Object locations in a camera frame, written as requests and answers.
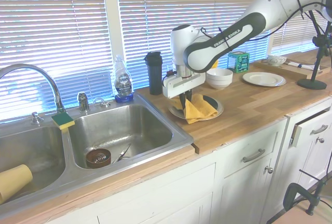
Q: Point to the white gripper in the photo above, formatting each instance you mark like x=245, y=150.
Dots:
x=181, y=84

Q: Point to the orange terry towel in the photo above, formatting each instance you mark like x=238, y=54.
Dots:
x=198, y=110

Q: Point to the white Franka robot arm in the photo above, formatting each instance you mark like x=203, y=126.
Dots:
x=202, y=53

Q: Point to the dark blue plate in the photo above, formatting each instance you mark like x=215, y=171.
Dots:
x=212, y=101

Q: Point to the dark plate on white plate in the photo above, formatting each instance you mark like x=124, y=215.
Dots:
x=220, y=110

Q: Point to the white dinner plate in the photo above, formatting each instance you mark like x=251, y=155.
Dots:
x=264, y=78

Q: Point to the white ceramic bowl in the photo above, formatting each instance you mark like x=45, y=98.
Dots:
x=220, y=73
x=219, y=85

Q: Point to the black shaker bottle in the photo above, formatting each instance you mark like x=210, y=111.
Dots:
x=155, y=76

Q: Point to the yellow mustard bottle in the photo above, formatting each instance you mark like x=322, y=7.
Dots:
x=215, y=64

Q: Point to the teal cardboard box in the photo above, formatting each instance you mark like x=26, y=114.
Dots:
x=239, y=62

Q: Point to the clear Dawn soap bottle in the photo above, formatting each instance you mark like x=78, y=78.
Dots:
x=124, y=84

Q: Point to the stainless steel double sink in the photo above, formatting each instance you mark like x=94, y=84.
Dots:
x=116, y=128

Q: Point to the metal tongs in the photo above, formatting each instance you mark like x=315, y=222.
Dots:
x=124, y=152

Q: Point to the white counter cabinet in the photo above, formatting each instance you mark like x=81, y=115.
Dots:
x=181, y=182

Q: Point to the chrome sink loop cap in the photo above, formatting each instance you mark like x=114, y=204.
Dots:
x=101, y=103

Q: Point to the white window blind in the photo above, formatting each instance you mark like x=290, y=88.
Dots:
x=52, y=27
x=155, y=14
x=290, y=40

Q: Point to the white patterned bowl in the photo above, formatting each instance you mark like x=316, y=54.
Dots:
x=277, y=60

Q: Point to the metal utensil in bowl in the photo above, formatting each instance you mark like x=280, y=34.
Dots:
x=99, y=157

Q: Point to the wooden serving tray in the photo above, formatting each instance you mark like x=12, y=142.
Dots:
x=290, y=69

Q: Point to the round metal cabinet knob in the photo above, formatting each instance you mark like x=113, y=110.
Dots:
x=321, y=140
x=269, y=170

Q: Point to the brown ribbed bowl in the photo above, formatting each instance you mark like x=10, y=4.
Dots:
x=90, y=160

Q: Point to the rolled white napkin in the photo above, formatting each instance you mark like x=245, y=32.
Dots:
x=301, y=66

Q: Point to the black round base stand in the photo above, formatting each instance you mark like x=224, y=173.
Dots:
x=311, y=82

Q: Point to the yellow and green sponge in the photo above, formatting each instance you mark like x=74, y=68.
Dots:
x=62, y=120

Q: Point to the chrome gooseneck faucet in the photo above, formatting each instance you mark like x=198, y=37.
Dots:
x=52, y=81

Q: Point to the dark c-clamp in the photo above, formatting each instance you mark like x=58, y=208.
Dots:
x=293, y=193

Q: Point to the chrome sink knob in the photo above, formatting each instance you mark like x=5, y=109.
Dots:
x=36, y=118

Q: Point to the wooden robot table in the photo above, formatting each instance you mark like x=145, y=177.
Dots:
x=306, y=216

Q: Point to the yellow plastic cup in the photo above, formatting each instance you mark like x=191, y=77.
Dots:
x=15, y=180

